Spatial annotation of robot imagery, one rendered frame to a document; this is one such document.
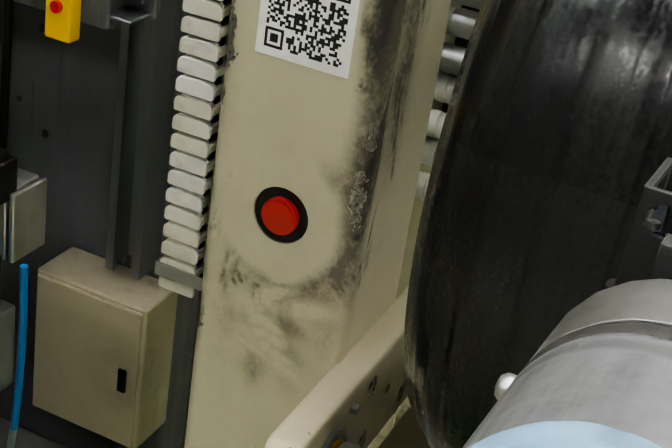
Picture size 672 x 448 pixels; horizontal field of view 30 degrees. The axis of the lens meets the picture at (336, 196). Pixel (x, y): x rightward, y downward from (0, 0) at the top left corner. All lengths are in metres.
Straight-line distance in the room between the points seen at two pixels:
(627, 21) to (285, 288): 0.42
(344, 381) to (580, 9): 0.42
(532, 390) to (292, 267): 0.64
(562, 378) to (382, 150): 0.59
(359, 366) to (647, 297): 0.61
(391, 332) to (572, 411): 0.73
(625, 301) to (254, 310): 0.63
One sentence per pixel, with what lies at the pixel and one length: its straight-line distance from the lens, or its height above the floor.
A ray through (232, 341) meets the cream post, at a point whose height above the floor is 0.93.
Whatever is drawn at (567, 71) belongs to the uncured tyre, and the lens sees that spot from 0.65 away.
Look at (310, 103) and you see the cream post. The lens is 0.91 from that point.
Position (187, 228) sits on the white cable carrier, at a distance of 1.02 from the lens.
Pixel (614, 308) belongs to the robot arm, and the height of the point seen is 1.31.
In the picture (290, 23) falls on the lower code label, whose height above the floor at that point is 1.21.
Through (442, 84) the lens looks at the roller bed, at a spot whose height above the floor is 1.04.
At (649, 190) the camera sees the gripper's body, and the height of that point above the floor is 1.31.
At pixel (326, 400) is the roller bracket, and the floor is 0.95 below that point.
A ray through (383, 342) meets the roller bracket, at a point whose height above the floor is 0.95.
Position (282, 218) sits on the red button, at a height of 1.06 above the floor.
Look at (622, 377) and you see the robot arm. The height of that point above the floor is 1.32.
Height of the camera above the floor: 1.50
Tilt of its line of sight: 26 degrees down
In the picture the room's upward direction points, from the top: 9 degrees clockwise
